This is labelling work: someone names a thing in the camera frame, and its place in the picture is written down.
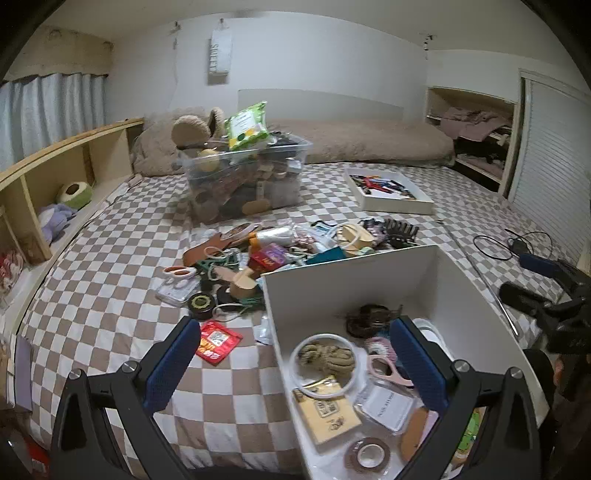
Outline clear plastic case white label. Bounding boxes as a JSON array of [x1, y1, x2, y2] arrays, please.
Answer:
[[353, 383, 416, 432]]

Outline green snack packet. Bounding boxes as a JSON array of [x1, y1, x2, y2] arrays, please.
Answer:
[[225, 102, 273, 152]]

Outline black round tin yellow pattern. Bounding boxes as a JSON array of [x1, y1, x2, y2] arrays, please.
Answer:
[[187, 293, 218, 321]]

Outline clear plastic storage bin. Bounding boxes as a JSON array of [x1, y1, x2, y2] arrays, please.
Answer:
[[178, 134, 310, 227]]

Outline large white cardboard box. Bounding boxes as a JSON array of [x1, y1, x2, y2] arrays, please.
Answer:
[[261, 244, 552, 480]]

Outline pink scissors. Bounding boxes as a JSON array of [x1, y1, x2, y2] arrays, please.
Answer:
[[367, 353, 416, 388]]

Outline checkered bed sheet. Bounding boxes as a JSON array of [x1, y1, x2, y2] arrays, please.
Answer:
[[18, 161, 578, 480]]

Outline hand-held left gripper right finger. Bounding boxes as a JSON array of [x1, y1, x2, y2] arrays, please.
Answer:
[[390, 316, 541, 480]]

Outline patterned round sticker roll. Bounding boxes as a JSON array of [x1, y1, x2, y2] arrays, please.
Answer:
[[228, 222, 262, 241]]

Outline dark crochet scrunchie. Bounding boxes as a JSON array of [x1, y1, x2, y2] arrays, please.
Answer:
[[362, 219, 389, 245]]

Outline avocado plush toy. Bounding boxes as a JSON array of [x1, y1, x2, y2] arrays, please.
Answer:
[[55, 181, 95, 210]]

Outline black charger with cable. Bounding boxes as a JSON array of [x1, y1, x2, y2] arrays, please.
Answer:
[[473, 230, 555, 261]]

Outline grey curtain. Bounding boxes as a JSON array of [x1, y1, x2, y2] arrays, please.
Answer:
[[0, 71, 112, 174]]

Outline pile of clothes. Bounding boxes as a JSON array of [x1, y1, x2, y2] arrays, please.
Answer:
[[438, 107, 513, 169]]

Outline beige fluffy pillow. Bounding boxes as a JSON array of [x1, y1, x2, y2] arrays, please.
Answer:
[[131, 107, 455, 176]]

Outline brown fuzzy slippers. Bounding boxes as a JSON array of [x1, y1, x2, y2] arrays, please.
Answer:
[[171, 107, 227, 151]]

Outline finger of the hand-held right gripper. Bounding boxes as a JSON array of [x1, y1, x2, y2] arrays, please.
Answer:
[[499, 282, 552, 318], [518, 253, 566, 280]]

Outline purple plush toy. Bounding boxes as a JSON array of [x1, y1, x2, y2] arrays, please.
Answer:
[[38, 204, 78, 243]]

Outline green plastic clip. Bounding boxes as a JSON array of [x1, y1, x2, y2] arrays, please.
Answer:
[[198, 258, 241, 280]]

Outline clear display box red figurines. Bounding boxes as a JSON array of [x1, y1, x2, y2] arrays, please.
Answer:
[[0, 249, 26, 296]]

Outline beige printed valance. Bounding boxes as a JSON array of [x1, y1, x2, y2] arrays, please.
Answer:
[[4, 25, 114, 81]]

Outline thin white ring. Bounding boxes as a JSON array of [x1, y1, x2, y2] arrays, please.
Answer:
[[289, 333, 361, 400]]

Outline white louvred door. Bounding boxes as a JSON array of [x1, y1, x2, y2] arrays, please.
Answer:
[[505, 69, 591, 266]]

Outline lilac book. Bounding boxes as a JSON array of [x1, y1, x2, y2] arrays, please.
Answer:
[[13, 336, 34, 411]]

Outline green frog coaster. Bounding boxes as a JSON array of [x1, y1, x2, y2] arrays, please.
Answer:
[[455, 408, 483, 467]]

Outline red foil pack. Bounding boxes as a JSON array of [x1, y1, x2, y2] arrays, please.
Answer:
[[249, 244, 289, 273]]

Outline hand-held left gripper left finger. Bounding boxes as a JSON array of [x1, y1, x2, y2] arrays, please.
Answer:
[[50, 316, 202, 480]]

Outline coiled beige rope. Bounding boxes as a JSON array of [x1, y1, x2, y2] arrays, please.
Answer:
[[298, 342, 356, 377]]

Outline pale wooden block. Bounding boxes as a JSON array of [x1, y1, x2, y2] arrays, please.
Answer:
[[229, 270, 257, 303]]

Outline white wall shelf niche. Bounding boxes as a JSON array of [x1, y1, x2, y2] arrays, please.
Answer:
[[424, 86, 517, 197]]

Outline wooden bedside shelf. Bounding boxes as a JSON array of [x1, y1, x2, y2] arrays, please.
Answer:
[[0, 117, 146, 333]]

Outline pile of colourful lighters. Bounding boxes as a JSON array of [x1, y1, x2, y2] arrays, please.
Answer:
[[351, 174, 419, 200]]

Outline red snack packet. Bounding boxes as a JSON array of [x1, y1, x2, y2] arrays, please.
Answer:
[[195, 320, 244, 366]]

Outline small white tray box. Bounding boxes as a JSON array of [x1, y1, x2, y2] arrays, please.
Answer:
[[344, 167, 435, 215]]

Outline brown tape roll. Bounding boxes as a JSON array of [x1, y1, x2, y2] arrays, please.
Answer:
[[344, 436, 392, 474]]

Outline wooden block with white ring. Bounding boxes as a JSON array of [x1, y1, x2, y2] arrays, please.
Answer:
[[336, 224, 375, 257]]

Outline hanging white pouch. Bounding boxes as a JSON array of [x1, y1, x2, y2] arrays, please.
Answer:
[[207, 18, 233, 86]]

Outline black hair claw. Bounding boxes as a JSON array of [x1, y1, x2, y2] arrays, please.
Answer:
[[385, 220, 421, 247]]

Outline silver tube with orange cap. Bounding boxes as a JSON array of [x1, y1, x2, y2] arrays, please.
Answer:
[[249, 228, 296, 250]]

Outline yellow card in clear sleeve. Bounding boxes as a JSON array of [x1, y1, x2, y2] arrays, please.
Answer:
[[293, 376, 363, 446]]

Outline brown leather piece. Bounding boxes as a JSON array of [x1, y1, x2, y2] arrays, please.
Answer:
[[182, 233, 236, 267]]

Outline dark brown hair claw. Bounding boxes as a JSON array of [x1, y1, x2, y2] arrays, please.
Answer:
[[346, 304, 402, 337]]

